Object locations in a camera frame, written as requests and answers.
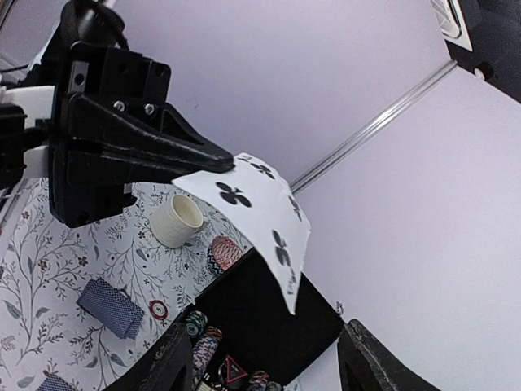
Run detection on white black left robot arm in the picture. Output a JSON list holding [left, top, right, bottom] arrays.
[[1, 1, 234, 228]]

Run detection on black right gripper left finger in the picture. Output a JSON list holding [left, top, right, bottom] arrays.
[[105, 323, 192, 391]]

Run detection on red white loose chip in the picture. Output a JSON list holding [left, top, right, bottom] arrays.
[[149, 299, 169, 321]]

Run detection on clubs face-up playing card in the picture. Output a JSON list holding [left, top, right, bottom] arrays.
[[173, 152, 310, 314]]

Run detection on red white patterned bowl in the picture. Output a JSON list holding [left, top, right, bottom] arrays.
[[207, 236, 243, 277]]

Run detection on left aluminium frame post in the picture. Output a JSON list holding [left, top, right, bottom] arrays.
[[291, 59, 458, 195]]

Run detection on grey card deck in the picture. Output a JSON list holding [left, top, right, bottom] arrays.
[[37, 374, 77, 391]]

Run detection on front row poker chips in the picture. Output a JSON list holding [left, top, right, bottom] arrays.
[[192, 326, 223, 372]]

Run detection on floral white table mat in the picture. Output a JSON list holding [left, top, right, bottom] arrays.
[[1, 179, 250, 390]]

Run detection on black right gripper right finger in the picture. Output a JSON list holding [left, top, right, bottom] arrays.
[[337, 319, 437, 391]]

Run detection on row poker chips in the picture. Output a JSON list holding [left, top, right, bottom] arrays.
[[192, 326, 223, 372], [245, 371, 282, 391]]

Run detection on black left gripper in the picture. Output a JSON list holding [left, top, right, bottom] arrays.
[[48, 42, 234, 227]]

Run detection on open black poker chip case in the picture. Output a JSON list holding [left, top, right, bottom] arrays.
[[175, 249, 344, 386]]

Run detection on back row poker chips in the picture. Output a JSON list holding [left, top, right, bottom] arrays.
[[245, 371, 282, 391]]

